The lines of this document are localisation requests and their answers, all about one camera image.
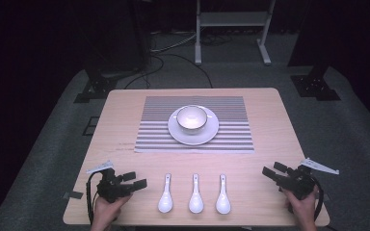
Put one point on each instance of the white metal stand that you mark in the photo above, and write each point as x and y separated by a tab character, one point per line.
232	19

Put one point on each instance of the white ceramic spoon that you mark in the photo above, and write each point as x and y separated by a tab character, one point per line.
196	195
165	195
223	195

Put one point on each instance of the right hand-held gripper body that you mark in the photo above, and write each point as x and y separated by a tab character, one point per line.
302	179

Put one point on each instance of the black stand base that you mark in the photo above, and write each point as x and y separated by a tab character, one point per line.
94	88
314	85

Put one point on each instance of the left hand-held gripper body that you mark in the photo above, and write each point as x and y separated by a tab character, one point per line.
110	187

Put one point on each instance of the person's left hand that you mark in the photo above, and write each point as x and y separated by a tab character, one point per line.
108	211

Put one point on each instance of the grey tape piece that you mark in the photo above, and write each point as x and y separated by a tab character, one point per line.
74	194

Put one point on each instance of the grey striped placemat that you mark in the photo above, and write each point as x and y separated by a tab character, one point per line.
231	134

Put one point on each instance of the white round plate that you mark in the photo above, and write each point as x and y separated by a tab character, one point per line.
193	136

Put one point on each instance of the person's right hand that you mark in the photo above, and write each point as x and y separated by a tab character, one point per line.
300	207

